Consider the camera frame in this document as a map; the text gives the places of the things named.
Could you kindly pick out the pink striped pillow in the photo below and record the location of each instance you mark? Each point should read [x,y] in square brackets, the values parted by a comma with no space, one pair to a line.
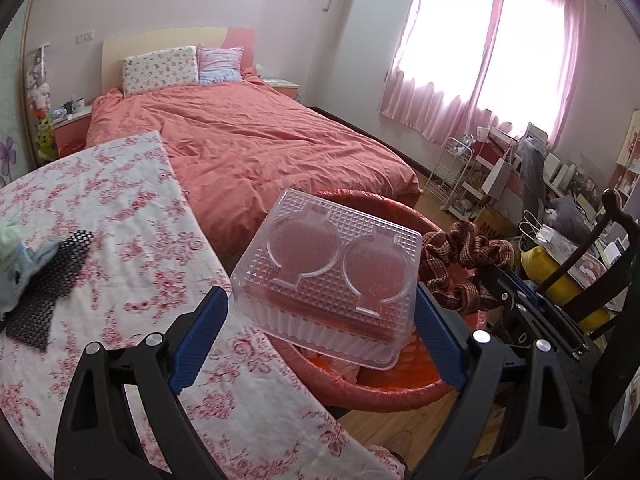
[219,64]

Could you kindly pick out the clear plastic food container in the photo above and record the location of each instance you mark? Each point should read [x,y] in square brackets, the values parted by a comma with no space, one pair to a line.
[320,270]

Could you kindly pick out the pink curtain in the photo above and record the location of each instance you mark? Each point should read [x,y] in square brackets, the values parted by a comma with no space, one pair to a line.
[440,50]
[540,70]

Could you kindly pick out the floral white pillow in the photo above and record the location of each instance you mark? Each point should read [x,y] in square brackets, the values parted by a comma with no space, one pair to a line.
[160,70]

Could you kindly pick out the white paper bag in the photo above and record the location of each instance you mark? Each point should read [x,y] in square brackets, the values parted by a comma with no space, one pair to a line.
[500,175]

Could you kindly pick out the brown plaid scrunchie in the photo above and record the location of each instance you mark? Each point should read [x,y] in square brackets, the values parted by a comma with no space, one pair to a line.
[462,245]

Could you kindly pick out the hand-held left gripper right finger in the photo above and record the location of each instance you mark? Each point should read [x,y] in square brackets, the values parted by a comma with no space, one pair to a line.
[437,332]

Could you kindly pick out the small pink nightstand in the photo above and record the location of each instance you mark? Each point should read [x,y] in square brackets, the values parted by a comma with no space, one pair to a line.
[282,86]

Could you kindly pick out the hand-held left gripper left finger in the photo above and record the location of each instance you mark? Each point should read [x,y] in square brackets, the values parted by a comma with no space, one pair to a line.
[200,340]

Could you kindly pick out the hanging stuffed toys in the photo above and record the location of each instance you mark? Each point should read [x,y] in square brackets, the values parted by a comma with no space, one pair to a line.
[41,95]

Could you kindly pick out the dark wooden chair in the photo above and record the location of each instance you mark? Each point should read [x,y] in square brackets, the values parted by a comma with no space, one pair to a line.
[617,260]

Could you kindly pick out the cream and pink headboard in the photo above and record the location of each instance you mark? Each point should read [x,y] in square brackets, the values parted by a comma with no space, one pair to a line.
[150,40]

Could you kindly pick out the blue tissue pack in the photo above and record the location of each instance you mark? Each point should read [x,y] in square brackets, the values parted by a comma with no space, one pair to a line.
[22,270]

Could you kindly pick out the yellow cushion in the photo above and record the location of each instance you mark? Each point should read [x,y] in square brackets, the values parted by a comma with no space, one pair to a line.
[542,267]

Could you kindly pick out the white mug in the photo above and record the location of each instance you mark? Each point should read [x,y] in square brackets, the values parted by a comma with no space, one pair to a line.
[79,103]

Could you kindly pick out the cardboard box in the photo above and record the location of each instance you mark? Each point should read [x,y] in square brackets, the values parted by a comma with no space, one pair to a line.
[492,221]

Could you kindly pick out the red round basket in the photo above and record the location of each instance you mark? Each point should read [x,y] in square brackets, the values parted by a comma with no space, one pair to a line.
[400,392]

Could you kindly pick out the white wall socket plate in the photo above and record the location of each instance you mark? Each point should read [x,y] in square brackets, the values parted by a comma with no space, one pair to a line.
[85,37]

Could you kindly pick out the black mesh sheet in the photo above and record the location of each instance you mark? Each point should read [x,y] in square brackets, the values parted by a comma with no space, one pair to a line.
[45,290]

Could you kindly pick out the cream wall cabinet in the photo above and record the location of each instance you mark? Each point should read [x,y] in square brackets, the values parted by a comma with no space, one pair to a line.
[631,150]

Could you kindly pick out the flower print wardrobe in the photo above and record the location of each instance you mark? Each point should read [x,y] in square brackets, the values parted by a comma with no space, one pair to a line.
[7,155]

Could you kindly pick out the pink nightstand with mugs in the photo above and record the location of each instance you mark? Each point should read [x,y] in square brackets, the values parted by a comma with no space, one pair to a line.
[70,127]

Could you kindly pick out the grey jacket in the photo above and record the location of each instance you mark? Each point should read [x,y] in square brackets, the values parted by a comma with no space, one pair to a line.
[532,170]

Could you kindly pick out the bed with pink duvet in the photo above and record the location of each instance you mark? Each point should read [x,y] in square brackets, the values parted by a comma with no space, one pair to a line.
[250,150]

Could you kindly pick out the red floral white cloth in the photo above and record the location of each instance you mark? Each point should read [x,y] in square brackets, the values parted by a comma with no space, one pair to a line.
[125,240]

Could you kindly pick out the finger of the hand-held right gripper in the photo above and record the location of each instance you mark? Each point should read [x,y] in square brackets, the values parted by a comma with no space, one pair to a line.
[510,305]
[555,322]

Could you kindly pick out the dark mug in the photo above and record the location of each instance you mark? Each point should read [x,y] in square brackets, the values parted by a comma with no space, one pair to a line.
[68,107]

